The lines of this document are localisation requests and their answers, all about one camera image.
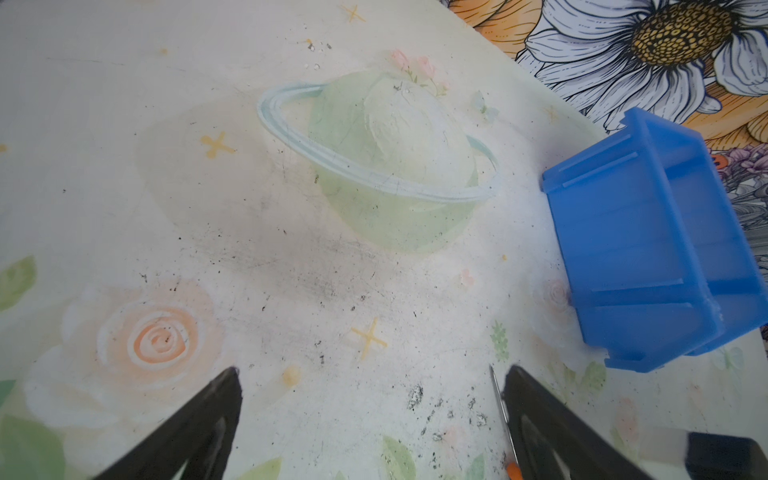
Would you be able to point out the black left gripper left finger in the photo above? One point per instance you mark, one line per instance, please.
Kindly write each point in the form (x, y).
(193, 443)

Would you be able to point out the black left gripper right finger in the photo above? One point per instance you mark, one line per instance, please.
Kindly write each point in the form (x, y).
(551, 442)

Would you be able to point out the orange black handled screwdriver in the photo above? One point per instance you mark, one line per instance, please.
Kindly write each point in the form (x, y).
(512, 466)

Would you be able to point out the blue plastic storage bin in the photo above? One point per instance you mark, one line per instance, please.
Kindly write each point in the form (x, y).
(658, 264)

